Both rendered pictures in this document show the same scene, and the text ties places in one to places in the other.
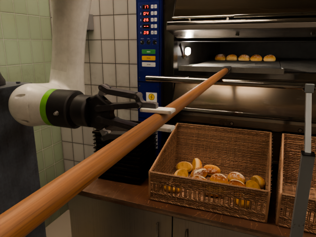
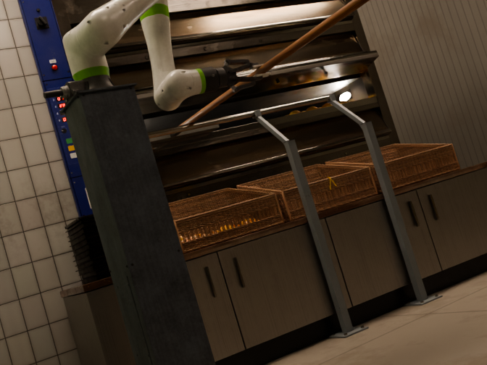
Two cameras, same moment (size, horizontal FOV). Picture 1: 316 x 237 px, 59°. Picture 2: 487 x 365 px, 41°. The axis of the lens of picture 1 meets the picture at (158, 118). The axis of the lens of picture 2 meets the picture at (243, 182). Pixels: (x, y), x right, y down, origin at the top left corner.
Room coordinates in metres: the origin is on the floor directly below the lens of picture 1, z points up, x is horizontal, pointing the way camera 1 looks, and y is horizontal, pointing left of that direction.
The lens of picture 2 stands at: (-0.91, 2.02, 0.60)
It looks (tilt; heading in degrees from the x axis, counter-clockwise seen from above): 4 degrees up; 311
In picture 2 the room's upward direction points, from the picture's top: 17 degrees counter-clockwise
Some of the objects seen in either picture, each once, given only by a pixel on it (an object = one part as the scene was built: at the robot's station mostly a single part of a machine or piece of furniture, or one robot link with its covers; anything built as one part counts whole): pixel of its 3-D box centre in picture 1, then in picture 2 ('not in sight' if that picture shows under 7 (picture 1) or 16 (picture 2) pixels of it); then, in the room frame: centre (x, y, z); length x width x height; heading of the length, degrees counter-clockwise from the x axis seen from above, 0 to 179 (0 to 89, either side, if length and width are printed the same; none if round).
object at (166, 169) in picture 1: (213, 163); (207, 217); (1.37, -0.29, 0.72); 0.56 x 0.49 x 0.28; 69
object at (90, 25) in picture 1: (83, 22); not in sight; (1.91, 0.48, 1.46); 0.10 x 0.07 x 0.10; 68
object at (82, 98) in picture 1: (95, 111); (225, 77); (0.64, 0.15, 1.17); 0.09 x 0.07 x 0.08; 68
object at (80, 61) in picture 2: not in sight; (87, 53); (0.87, 0.56, 1.36); 0.16 x 0.13 x 0.19; 170
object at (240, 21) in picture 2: not in sight; (225, 21); (1.40, -0.93, 1.80); 1.79 x 0.11 x 0.19; 68
